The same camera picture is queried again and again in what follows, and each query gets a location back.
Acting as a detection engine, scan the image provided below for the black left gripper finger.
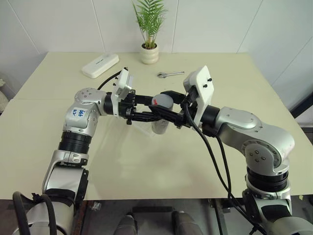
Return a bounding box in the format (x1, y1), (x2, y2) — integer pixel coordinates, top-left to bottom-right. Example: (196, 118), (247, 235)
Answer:
(134, 111), (170, 123)
(134, 94), (155, 106)

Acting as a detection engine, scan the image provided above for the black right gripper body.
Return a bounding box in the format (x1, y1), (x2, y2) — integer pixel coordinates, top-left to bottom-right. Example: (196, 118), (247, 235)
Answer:
(174, 87), (199, 130)

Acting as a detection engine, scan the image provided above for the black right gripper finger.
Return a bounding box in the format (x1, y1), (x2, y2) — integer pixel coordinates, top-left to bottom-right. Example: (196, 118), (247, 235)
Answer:
(159, 90), (184, 104)
(151, 106), (183, 122)

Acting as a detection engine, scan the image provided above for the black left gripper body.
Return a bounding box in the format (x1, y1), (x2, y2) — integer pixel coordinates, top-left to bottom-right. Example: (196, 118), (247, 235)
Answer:
(118, 89), (137, 126)

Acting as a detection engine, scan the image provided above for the grey jar lid red mark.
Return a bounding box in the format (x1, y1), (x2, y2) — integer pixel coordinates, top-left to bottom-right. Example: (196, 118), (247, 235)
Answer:
(152, 94), (175, 109)

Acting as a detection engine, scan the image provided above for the grey translucent jar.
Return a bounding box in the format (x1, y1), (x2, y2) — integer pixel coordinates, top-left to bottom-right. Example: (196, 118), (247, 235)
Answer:
(151, 104), (175, 135)

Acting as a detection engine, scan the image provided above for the silver adjustable wrench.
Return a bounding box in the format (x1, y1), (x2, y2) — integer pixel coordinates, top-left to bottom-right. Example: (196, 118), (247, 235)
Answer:
(157, 70), (186, 79)

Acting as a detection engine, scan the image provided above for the white ribbed plant pot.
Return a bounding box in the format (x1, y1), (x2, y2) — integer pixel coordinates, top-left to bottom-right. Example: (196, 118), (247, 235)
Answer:
(140, 42), (160, 65)

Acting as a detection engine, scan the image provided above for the white rectangular case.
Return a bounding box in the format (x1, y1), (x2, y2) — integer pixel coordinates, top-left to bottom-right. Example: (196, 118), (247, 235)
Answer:
(81, 54), (120, 79)

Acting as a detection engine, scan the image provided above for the green palm plant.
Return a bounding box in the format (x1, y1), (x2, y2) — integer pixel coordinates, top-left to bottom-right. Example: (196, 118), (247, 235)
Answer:
(131, 0), (169, 48)

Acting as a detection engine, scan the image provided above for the black flat bar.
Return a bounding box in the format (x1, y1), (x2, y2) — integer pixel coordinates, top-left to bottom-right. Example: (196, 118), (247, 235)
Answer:
(132, 206), (173, 214)

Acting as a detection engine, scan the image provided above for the dark rounded shape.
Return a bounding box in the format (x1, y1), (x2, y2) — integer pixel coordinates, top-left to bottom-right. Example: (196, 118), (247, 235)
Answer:
(171, 211), (204, 235)
(114, 214), (138, 235)

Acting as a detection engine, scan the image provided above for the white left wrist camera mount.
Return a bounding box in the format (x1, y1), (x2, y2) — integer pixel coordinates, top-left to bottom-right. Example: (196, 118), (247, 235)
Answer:
(111, 68), (134, 118)

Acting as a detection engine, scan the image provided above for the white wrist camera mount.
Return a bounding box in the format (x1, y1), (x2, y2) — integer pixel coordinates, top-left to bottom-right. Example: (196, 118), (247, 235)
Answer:
(111, 68), (134, 118)
(183, 65), (216, 128)

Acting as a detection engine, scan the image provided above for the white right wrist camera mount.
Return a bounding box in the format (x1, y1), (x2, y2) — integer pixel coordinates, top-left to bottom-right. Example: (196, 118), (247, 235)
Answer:
(183, 65), (216, 128)

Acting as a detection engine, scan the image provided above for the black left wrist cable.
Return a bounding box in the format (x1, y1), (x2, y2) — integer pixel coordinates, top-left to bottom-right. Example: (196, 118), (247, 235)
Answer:
(97, 71), (123, 90)

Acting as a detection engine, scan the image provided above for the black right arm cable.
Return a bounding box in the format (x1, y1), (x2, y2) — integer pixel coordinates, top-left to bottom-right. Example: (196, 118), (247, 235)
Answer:
(212, 132), (245, 211)
(182, 94), (269, 235)

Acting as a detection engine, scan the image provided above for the black metal table frame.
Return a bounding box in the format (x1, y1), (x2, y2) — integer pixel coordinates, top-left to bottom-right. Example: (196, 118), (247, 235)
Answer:
(207, 197), (243, 235)

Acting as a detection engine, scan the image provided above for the black left shoulder cable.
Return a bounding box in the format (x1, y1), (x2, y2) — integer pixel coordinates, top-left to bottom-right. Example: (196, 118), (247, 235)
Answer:
(31, 192), (58, 235)

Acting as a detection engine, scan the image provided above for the thick black hose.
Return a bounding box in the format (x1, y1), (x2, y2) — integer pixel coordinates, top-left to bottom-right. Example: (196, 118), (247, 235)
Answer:
(11, 191), (29, 235)

